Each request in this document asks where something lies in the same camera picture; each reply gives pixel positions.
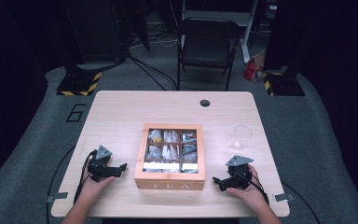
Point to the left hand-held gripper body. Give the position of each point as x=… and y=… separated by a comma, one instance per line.
x=101, y=165

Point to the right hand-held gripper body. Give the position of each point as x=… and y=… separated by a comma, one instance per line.
x=239, y=175

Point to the wooden tea box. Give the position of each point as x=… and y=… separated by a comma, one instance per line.
x=169, y=180

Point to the person's right hand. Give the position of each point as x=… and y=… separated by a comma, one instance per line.
x=251, y=194

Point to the person's left hand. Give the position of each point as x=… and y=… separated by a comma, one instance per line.
x=91, y=191

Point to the clear plastic cup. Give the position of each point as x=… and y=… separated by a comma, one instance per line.
x=241, y=137

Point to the grey tape strip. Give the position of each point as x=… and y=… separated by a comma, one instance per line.
x=57, y=197
x=283, y=197

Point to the black table grommet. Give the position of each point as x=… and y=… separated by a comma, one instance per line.
x=204, y=103

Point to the black stand with striped base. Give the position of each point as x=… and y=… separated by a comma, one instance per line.
x=284, y=84
x=77, y=84

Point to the red paper bag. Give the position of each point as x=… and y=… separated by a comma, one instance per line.
x=254, y=70

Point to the black folding chair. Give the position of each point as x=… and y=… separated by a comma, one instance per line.
x=206, y=46

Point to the black equipment cabinet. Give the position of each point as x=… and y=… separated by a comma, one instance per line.
x=99, y=31

